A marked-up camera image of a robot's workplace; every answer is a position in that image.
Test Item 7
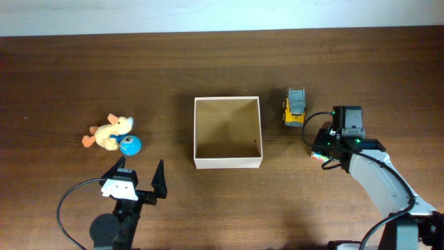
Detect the colourful puzzle cube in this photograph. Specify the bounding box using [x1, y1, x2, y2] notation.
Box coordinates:
[311, 151, 330, 163]

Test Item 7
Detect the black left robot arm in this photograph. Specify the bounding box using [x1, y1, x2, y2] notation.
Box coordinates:
[89, 156, 168, 250]

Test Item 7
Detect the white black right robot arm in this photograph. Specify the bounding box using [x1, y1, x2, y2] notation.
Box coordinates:
[311, 106, 443, 249]

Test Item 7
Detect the open white cardboard box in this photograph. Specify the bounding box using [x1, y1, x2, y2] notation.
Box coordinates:
[193, 97, 264, 169]

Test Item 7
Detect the yellow plush duck toy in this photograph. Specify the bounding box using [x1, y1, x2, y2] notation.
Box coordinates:
[82, 113, 134, 151]

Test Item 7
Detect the yellow grey toy dump truck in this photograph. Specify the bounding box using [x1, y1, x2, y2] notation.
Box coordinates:
[283, 89, 306, 127]

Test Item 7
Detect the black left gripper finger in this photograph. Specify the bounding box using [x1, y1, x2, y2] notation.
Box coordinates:
[101, 156, 126, 179]
[151, 159, 167, 199]

